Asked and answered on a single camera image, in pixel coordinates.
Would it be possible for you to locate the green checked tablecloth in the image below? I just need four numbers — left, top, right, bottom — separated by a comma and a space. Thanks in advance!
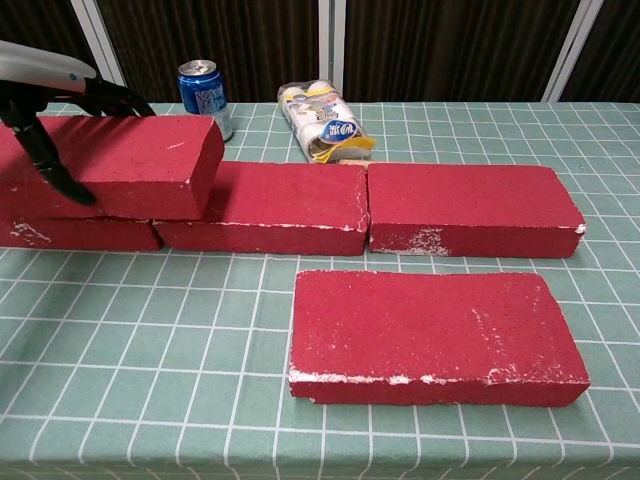
0, 102, 640, 480

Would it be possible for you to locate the white partition post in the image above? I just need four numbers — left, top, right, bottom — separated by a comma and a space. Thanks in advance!
317, 0, 346, 104
542, 0, 611, 104
69, 0, 132, 104

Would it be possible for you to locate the dark ribbed partition panel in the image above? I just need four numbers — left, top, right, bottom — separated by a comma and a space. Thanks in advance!
562, 0, 640, 104
95, 0, 321, 104
343, 0, 582, 104
0, 0, 110, 112

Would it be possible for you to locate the red foam brick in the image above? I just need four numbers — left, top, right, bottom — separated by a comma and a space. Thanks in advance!
0, 113, 225, 222
0, 217, 164, 252
152, 160, 371, 257
287, 269, 592, 407
367, 162, 587, 260

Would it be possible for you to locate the blue soda can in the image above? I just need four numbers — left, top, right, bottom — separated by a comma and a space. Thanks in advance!
177, 59, 234, 144

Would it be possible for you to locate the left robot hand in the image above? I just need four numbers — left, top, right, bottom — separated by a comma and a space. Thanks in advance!
0, 39, 157, 206

